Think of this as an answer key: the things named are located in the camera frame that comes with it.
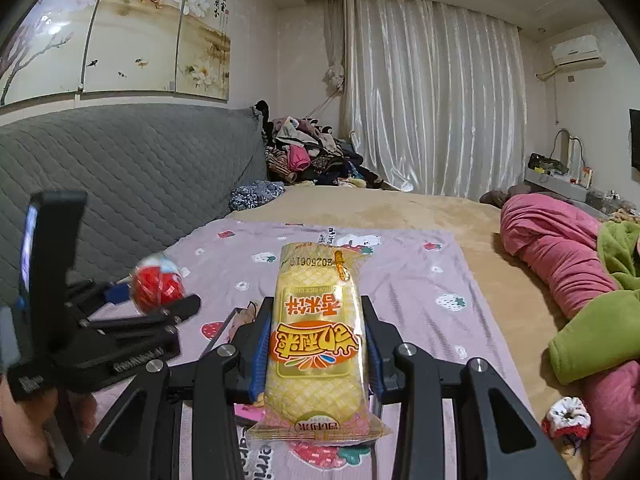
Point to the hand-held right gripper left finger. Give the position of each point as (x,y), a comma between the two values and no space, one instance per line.
(257,360)

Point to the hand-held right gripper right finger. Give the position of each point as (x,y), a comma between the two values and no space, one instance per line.
(385,360)

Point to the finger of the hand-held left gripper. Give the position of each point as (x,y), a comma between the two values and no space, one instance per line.
(100,292)
(165,315)

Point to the large red white egg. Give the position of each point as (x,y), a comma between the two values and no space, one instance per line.
(157,287)

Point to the dark grey shallow box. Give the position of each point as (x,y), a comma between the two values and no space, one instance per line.
(226,324)

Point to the yellow rice cracker packet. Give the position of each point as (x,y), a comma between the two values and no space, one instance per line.
(315,350)

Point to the person's left hand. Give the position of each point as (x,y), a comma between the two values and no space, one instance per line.
(22,440)

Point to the pink strawberry printed blanket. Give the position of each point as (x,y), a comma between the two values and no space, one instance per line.
(425,300)

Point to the grey quilted headboard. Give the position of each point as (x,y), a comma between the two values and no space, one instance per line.
(125,170)

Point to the beige bed sheet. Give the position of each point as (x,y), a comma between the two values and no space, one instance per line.
(400,210)

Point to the red white crocheted item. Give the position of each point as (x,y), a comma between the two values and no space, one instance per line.
(567,417)

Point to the dark brown cloth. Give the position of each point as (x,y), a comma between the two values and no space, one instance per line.
(500,196)

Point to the pink quilt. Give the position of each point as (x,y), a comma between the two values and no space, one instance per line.
(550,245)

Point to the pile of clothes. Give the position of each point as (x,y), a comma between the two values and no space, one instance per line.
(305,155)

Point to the green fleece blanket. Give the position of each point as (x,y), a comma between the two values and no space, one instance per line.
(600,335)

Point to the grey cabinet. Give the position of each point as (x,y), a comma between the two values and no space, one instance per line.
(555,185)

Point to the dark bag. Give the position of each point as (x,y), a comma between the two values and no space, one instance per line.
(545,164)

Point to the white curtain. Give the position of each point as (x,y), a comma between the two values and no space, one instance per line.
(425,100)

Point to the white metal pipe rack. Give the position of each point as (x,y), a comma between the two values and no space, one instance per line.
(570,147)

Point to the white plush ornament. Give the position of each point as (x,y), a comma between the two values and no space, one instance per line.
(334,76)

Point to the black television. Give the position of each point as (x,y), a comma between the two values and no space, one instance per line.
(635,140)

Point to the white air conditioner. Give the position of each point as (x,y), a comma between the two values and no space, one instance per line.
(575,51)

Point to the floral wall painting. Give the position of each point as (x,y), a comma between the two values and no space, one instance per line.
(125,50)

